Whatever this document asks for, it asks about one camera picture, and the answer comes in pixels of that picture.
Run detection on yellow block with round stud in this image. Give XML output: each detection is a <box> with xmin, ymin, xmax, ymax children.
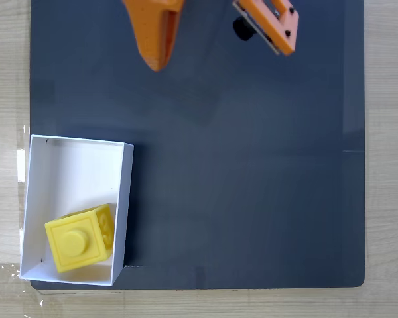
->
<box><xmin>44</xmin><ymin>203</ymin><xmax>116</xmax><ymax>274</ymax></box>

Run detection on white open cardboard box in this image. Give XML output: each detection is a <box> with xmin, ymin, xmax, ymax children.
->
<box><xmin>19</xmin><ymin>134</ymin><xmax>135</xmax><ymax>287</ymax></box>

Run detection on white tape piece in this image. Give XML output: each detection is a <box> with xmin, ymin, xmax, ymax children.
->
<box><xmin>17</xmin><ymin>149</ymin><xmax>27</xmax><ymax>183</ymax></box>

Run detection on dark grey table mat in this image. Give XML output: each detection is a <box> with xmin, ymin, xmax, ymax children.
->
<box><xmin>29</xmin><ymin>0</ymin><xmax>366</xmax><ymax>292</ymax></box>

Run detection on clear tape sheet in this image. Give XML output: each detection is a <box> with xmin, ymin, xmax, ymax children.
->
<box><xmin>0</xmin><ymin>260</ymin><xmax>33</xmax><ymax>307</ymax></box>

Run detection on orange camera mount, black lens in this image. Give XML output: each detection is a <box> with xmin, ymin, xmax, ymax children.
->
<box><xmin>232</xmin><ymin>0</ymin><xmax>300</xmax><ymax>57</ymax></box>

